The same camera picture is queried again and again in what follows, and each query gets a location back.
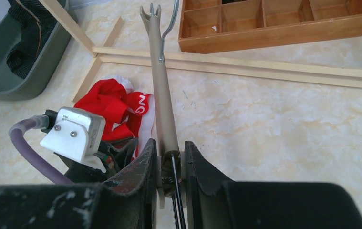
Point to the red underwear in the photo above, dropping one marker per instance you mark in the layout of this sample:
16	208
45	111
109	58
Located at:
127	113

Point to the wooden compartment tray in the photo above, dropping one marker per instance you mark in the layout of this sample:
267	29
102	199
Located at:
212	26

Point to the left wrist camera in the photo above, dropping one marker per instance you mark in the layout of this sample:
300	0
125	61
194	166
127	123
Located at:
76	135

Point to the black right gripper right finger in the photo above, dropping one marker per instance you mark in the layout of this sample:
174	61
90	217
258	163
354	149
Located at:
214	201

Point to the grey plastic bin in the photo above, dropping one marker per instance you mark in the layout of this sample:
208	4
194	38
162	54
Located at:
14	88

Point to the wooden clothes rack frame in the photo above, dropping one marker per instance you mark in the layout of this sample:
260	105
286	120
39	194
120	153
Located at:
328	75

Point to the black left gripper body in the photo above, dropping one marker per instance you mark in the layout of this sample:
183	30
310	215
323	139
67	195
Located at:
108	160

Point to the black striped garment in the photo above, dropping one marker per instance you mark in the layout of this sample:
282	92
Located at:
36	25

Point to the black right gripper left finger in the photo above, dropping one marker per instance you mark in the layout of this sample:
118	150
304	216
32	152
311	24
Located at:
125	201

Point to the beige clip hanger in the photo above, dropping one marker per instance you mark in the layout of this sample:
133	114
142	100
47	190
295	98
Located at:
168	148

